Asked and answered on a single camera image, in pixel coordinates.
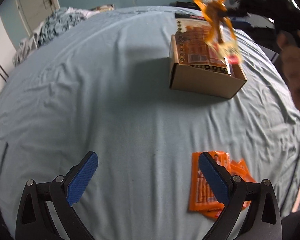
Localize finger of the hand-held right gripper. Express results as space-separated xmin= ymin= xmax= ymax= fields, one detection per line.
xmin=226 ymin=6 xmax=251 ymax=17

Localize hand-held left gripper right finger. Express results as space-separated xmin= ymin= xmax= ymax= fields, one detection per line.
xmin=199 ymin=151 xmax=283 ymax=240

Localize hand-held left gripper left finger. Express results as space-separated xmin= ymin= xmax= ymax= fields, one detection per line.
xmin=15 ymin=151 xmax=99 ymax=240

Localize black snack packet red corner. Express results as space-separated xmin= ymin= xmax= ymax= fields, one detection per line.
xmin=174 ymin=12 xmax=207 ymax=22

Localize sausage packets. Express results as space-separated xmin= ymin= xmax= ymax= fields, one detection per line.
xmin=175 ymin=17 xmax=237 ymax=77

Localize brown cardboard box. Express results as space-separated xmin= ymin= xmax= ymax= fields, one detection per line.
xmin=169 ymin=34 xmax=248 ymax=99

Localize person's right hand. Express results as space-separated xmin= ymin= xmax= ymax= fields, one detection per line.
xmin=277 ymin=31 xmax=300 ymax=85

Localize light blue bed sheet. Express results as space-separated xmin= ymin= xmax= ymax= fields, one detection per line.
xmin=0 ymin=5 xmax=300 ymax=240

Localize tan flat packet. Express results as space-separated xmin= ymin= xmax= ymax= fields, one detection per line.
xmin=90 ymin=4 xmax=115 ymax=12

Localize patterned blue white blanket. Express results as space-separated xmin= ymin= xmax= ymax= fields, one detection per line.
xmin=12 ymin=7 xmax=95 ymax=67

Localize white door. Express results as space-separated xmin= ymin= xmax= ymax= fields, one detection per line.
xmin=14 ymin=0 xmax=60 ymax=39

